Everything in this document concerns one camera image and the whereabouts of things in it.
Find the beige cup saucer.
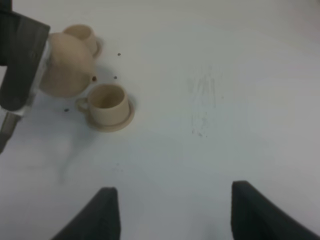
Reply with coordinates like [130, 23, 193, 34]
[85, 101, 135, 133]
[92, 39, 103, 59]

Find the near beige cup saucer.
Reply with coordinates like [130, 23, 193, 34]
[85, 101, 135, 133]

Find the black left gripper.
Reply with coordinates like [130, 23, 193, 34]
[0, 0, 51, 153]

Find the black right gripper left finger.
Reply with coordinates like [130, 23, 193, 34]
[53, 187, 121, 240]

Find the near beige teacup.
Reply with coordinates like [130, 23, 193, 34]
[75, 84, 130, 126]

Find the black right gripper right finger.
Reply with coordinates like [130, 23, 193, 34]
[231, 180, 320, 240]

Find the beige teacup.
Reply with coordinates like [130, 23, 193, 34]
[75, 84, 130, 126]
[63, 24, 99, 58]

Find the far beige cup saucer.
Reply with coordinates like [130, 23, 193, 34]
[92, 39, 103, 59]

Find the beige ceramic teapot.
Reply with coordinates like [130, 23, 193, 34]
[39, 33, 96, 98]

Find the far beige teacup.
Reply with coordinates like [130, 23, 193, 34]
[63, 24, 99, 58]

